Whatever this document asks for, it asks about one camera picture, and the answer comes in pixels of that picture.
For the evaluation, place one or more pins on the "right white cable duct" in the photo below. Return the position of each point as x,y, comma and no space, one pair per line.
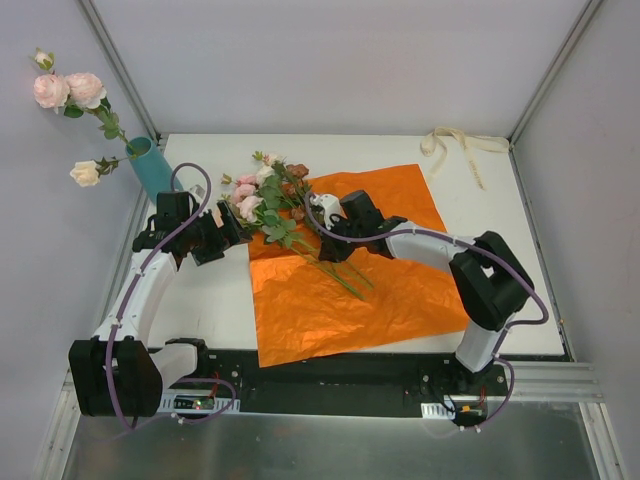
437,411

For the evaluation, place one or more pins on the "left aluminium frame post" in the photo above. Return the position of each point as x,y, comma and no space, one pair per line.
117,66

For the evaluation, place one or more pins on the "pink two-bloom flower stem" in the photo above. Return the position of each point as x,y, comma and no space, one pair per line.
76,95

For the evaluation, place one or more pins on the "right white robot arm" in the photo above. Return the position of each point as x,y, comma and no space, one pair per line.
491,283

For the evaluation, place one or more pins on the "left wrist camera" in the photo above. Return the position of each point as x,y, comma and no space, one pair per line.
198,194

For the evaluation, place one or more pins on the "right aluminium frame post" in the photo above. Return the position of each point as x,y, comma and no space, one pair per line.
589,11

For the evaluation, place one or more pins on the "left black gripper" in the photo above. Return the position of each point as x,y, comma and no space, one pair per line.
220,232

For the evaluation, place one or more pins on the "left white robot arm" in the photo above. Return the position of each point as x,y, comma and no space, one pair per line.
115,372

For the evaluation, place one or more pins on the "left white cable duct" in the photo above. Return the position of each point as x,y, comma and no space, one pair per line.
196,404

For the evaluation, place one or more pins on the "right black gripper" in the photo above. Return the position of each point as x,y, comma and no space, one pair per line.
333,242

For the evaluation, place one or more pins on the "pink artificial flower bouquet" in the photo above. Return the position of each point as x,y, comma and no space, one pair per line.
270,202

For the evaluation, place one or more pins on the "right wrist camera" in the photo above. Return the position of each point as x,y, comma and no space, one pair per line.
327,209

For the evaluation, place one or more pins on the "cream single rose stem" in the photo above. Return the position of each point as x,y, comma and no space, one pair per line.
89,173

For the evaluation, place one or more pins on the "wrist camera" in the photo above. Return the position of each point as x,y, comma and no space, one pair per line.
327,209
198,194

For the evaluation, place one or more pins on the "white cable duct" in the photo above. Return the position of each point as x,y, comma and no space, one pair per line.
437,411
196,404

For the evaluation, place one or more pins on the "teal cylindrical vase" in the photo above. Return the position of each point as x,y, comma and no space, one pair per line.
150,166

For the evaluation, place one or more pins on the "aluminium frame post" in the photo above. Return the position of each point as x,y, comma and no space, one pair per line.
589,11
117,66

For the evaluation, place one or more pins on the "aluminium front rail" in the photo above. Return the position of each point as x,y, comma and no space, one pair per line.
572,382

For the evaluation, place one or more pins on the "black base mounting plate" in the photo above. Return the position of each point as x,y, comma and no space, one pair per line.
358,384

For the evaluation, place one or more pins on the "orange wrapping paper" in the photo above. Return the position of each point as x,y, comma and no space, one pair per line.
305,307

